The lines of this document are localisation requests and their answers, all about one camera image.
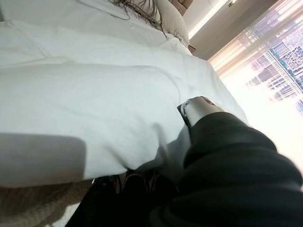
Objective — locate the grey tufted headboard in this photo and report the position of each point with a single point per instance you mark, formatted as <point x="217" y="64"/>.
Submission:
<point x="182" y="2"/>

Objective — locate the small wooden bedside table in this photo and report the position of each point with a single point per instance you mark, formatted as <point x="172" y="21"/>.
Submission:
<point x="193" y="48"/>

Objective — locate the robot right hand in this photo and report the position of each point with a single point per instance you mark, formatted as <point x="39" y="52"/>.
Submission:
<point x="236" y="177"/>

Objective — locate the wall light strip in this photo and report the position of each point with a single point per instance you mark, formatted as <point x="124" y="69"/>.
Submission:
<point x="210" y="17"/>

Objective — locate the white sheeted mattress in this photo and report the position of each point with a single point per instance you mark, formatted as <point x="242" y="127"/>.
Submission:
<point x="71" y="30"/>

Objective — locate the dark wall fixture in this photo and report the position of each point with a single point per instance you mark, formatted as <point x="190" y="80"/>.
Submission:
<point x="231" y="2"/>

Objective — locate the white duvet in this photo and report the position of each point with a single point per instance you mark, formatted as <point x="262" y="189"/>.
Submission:
<point x="94" y="106"/>

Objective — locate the patterned fringed cushion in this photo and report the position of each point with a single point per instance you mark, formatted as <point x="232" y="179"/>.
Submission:
<point x="146" y="11"/>

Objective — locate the sheer white curtain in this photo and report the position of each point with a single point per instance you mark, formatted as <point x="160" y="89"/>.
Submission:
<point x="246" y="35"/>

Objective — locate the large bright window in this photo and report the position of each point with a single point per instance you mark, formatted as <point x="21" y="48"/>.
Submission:
<point x="279" y="78"/>

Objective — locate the white fringed throw blanket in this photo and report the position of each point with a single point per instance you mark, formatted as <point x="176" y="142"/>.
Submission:
<point x="28" y="203"/>

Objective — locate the large beige pillow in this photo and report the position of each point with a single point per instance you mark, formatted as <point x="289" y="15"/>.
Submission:
<point x="174" y="23"/>

